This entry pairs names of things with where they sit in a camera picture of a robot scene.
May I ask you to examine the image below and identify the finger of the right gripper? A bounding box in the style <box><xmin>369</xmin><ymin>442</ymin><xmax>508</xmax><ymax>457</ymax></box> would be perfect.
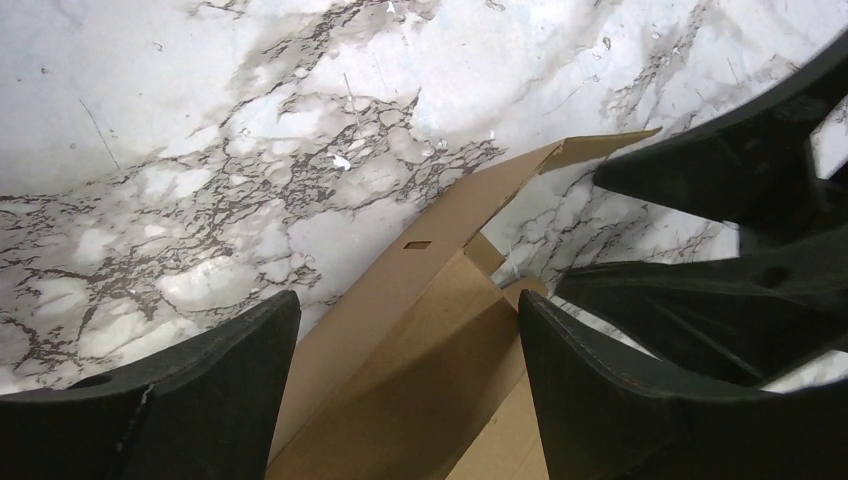
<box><xmin>593</xmin><ymin>34</ymin><xmax>847</xmax><ymax>230</ymax></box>
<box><xmin>555</xmin><ymin>228</ymin><xmax>847</xmax><ymax>387</ymax></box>

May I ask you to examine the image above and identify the brown cardboard box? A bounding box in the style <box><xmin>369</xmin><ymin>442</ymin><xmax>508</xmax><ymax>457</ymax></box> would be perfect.
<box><xmin>266</xmin><ymin>131</ymin><xmax>646</xmax><ymax>479</ymax></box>

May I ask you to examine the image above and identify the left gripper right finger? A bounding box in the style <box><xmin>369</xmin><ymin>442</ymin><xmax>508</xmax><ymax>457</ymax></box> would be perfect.
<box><xmin>518</xmin><ymin>290</ymin><xmax>847</xmax><ymax>479</ymax></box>

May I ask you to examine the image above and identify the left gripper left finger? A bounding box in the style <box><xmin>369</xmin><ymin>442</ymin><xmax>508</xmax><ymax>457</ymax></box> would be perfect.
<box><xmin>1</xmin><ymin>291</ymin><xmax>301</xmax><ymax>479</ymax></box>

